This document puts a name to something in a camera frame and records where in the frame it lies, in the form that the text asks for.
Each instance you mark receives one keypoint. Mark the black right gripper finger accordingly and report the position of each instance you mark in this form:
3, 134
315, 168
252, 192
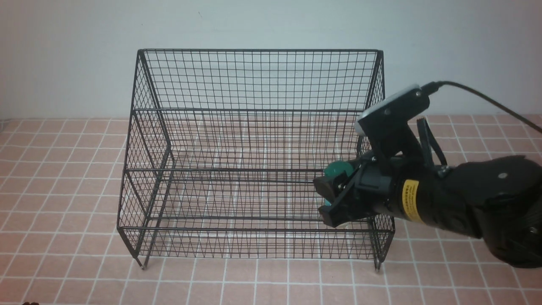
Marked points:
352, 180

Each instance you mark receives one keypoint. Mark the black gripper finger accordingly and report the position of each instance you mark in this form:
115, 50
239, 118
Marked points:
343, 206

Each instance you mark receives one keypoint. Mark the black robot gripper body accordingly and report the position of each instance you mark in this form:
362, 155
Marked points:
371, 192

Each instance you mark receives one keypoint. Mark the green-capped seasoning bottle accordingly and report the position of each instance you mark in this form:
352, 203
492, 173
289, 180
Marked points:
335, 176

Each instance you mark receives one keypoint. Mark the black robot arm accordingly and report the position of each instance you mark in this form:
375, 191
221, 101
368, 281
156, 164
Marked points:
497, 201

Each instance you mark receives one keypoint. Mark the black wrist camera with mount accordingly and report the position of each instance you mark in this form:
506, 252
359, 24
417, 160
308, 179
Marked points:
386, 126

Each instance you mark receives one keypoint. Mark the black wire mesh shelf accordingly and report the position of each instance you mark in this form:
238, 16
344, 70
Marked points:
223, 146

